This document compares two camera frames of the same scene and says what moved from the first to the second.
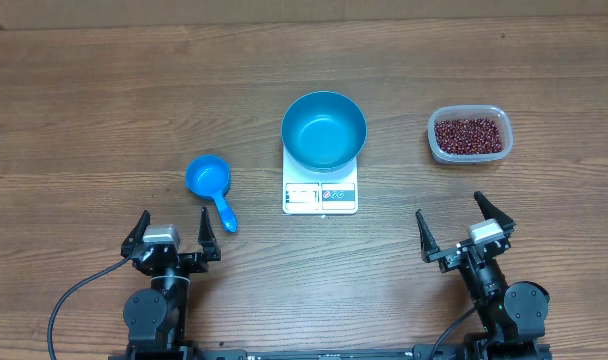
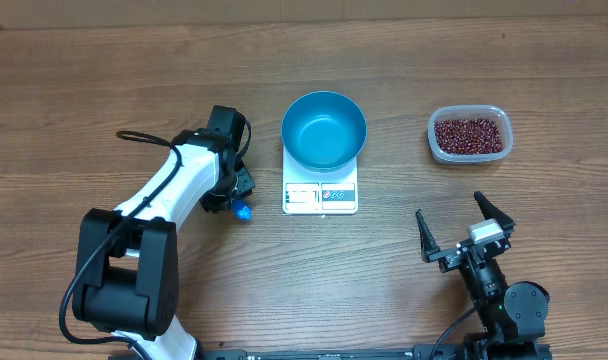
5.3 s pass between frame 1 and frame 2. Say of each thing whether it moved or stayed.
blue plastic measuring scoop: moved
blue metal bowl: stayed
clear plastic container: stayed
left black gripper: moved
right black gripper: stayed
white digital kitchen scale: stayed
